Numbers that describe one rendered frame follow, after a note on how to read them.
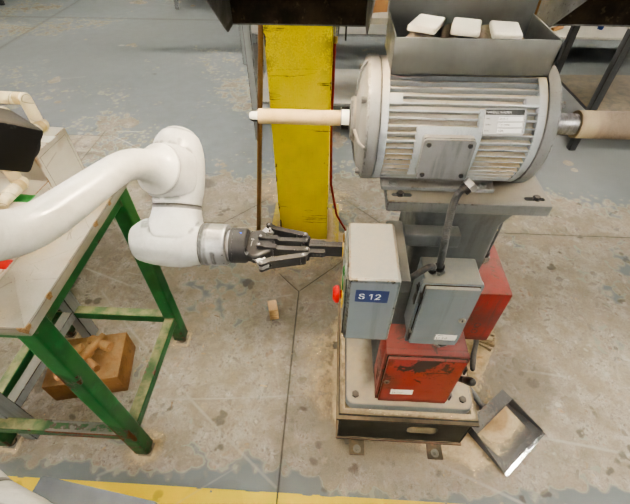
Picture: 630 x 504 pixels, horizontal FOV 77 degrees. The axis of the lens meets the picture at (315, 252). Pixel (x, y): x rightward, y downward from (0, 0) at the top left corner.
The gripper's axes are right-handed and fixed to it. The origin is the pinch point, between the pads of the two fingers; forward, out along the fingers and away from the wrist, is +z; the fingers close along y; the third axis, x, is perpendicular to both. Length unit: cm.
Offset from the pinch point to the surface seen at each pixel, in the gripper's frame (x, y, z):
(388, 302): -1.2, 12.5, 12.5
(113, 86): -107, -315, -217
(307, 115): 19.0, -21.3, -5.1
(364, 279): 4.9, 12.1, 7.4
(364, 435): -104, 2, 17
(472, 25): 37.5, -19.5, 24.3
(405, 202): 4.7, -10.6, 17.1
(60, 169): -5, -32, -77
